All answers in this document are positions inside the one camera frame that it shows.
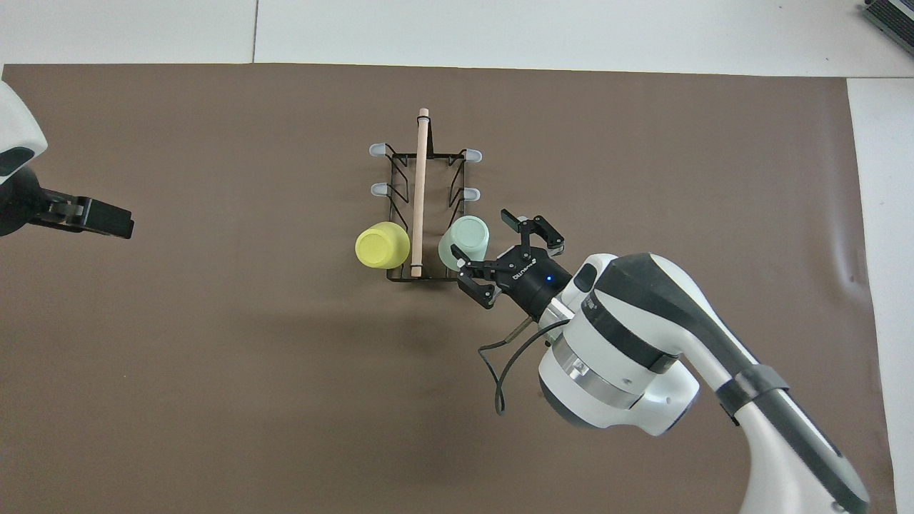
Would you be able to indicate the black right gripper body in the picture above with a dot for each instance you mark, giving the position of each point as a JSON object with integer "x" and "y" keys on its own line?
{"x": 532, "y": 282}

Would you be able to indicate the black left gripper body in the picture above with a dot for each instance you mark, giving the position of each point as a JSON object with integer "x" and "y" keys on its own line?
{"x": 21, "y": 207}

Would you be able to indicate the pale green plastic cup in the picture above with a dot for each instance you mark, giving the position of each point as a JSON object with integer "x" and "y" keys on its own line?
{"x": 468, "y": 239}

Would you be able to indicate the yellow plastic cup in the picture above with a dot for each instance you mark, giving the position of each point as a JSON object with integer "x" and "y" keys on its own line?
{"x": 382, "y": 246}

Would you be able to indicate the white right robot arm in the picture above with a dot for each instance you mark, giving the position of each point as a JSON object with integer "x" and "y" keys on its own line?
{"x": 643, "y": 343}

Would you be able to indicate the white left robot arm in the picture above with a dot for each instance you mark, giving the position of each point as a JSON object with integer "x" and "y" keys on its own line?
{"x": 14, "y": 121}

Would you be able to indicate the brown table mat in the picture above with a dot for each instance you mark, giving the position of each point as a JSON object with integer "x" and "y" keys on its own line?
{"x": 214, "y": 357}

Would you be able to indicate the grey ribbed device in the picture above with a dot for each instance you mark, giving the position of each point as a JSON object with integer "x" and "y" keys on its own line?
{"x": 892, "y": 14}

